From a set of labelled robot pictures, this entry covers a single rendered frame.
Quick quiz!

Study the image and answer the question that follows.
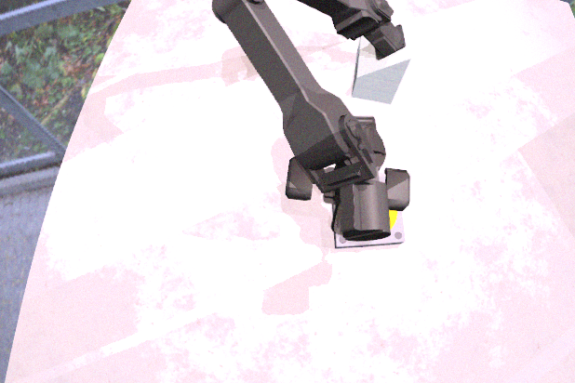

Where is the yellow round plate with holes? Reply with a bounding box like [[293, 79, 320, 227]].
[[389, 210, 397, 228]]

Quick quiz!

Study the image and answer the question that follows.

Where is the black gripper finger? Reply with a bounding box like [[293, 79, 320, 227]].
[[323, 167, 335, 205]]

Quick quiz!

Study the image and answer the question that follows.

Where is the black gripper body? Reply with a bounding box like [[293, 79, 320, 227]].
[[285, 156, 410, 212]]

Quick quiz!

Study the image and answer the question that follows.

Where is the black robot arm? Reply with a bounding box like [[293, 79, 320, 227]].
[[211, 0, 406, 242]]

